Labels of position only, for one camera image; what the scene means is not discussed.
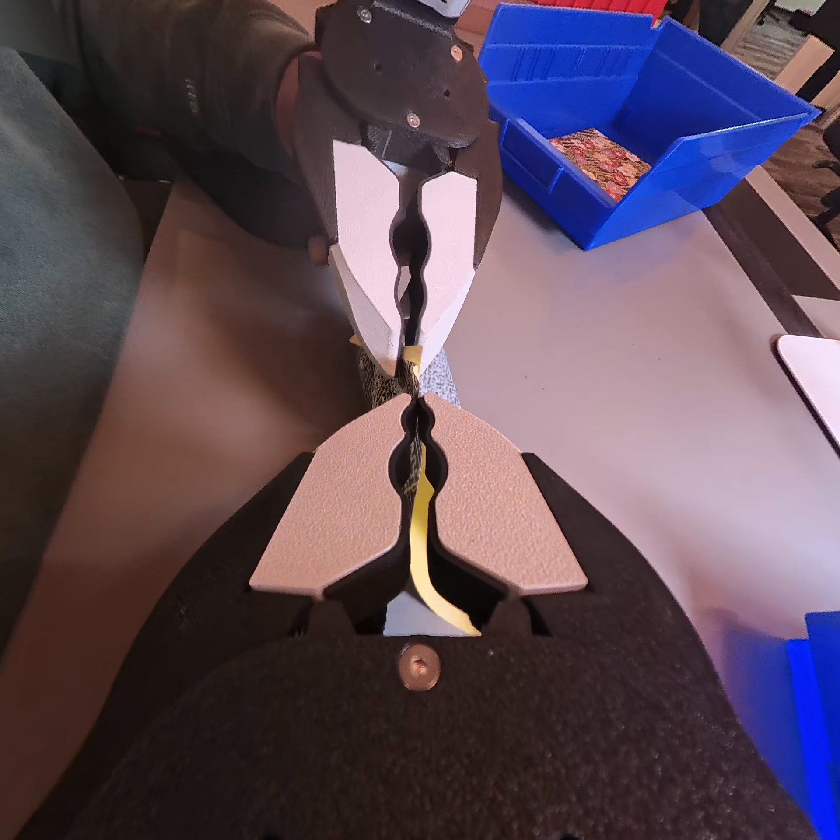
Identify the stack of patterned papers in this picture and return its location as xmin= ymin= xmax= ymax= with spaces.
xmin=548 ymin=126 xmax=655 ymax=206

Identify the person's left hand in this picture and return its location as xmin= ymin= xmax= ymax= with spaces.
xmin=269 ymin=50 xmax=330 ymax=267

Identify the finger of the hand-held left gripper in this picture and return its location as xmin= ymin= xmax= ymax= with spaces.
xmin=415 ymin=175 xmax=480 ymax=355
xmin=329 ymin=140 xmax=421 ymax=378

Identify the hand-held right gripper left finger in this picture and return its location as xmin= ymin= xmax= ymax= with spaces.
xmin=247 ymin=392 xmax=418 ymax=628

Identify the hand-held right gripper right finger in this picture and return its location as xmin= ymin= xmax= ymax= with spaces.
xmin=420 ymin=392 xmax=589 ymax=628

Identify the yellow backed black patterned paper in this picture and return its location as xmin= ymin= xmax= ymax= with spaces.
xmin=347 ymin=329 xmax=481 ymax=639

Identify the red plastic bin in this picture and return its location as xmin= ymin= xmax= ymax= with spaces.
xmin=518 ymin=0 xmax=670 ymax=19

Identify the blue plastic bin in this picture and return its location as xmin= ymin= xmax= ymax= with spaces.
xmin=716 ymin=609 xmax=840 ymax=840
xmin=476 ymin=3 xmax=823 ymax=253

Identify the white stand plate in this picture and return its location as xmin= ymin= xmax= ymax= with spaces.
xmin=773 ymin=334 xmax=840 ymax=455

